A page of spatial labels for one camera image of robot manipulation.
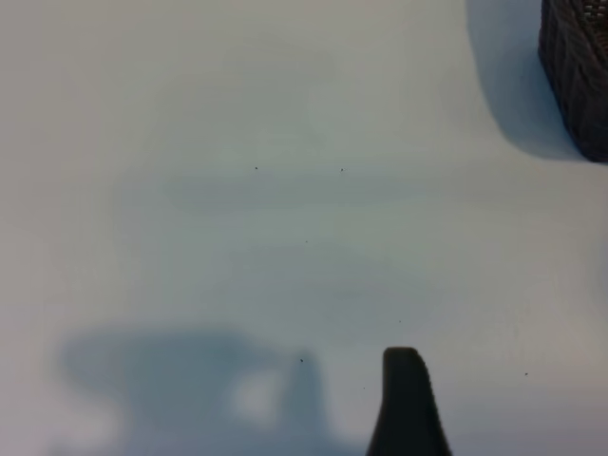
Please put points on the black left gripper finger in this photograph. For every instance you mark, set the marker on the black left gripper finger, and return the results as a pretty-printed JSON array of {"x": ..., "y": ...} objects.
[{"x": 406, "y": 413}]

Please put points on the dark brown wicker basket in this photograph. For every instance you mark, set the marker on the dark brown wicker basket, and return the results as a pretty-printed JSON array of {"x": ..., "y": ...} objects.
[{"x": 579, "y": 85}]

